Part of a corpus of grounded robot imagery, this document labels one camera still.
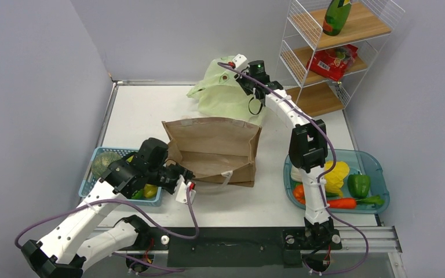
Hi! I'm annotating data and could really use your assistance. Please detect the green plastic grocery bag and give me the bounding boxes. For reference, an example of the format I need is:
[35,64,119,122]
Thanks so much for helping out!
[187,54,267,125]

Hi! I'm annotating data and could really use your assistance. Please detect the brown jute tote bag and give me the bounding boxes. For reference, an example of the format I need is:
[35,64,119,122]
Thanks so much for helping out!
[162,117,262,187]

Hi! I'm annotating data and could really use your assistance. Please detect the red snack bag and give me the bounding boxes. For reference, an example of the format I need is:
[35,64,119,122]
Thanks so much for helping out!
[306,44,359,82]

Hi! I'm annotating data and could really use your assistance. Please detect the orange mini pumpkin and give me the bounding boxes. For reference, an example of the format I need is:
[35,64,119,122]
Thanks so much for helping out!
[293,184,306,205]

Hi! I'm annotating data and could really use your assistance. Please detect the green glass bottle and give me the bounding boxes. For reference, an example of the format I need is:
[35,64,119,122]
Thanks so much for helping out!
[322,0,352,36]

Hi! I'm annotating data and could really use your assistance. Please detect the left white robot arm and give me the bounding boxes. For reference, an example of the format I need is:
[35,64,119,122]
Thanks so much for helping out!
[15,138,195,277]

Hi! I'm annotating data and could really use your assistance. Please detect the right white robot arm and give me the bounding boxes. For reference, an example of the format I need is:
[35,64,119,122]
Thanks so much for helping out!
[228,60,342,250]

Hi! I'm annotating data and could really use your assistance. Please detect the yellow green pear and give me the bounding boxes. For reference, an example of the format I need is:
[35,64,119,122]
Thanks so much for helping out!
[143,184,158,199]

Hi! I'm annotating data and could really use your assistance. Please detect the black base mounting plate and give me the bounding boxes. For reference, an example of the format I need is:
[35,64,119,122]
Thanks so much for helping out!
[125,226,342,268]

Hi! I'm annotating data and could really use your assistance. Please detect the light blue plastic basket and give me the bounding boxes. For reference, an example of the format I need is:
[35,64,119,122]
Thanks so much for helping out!
[78,147,163,207]

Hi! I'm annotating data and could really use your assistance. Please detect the yellow napa cabbage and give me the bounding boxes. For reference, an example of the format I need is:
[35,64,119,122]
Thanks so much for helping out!
[290,161,351,197]

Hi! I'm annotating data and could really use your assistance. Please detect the teal plastic tray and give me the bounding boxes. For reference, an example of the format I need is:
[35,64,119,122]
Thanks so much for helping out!
[283,149,390,214]

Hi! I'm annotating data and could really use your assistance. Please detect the green bell pepper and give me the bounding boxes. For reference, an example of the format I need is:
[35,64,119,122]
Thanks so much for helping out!
[347,174,371,199]

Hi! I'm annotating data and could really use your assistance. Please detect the red chili pepper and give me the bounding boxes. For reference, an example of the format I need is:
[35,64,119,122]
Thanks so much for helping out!
[327,198,357,210]

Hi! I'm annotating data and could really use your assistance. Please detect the green leafy vegetable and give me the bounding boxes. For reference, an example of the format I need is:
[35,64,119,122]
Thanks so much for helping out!
[356,195,385,206]

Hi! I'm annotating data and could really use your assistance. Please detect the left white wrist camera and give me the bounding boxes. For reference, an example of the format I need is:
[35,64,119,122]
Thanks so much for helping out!
[174,178,196,204]

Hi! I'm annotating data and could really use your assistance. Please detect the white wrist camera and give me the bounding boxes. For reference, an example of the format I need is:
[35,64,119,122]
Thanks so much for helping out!
[174,178,196,204]
[228,54,248,71]

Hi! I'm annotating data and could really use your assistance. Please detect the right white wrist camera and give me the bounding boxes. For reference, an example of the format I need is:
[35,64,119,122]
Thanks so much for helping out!
[228,54,248,71]

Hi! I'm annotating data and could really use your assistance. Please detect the white wire wooden shelf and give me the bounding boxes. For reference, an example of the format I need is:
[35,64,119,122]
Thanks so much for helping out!
[278,1,405,116]

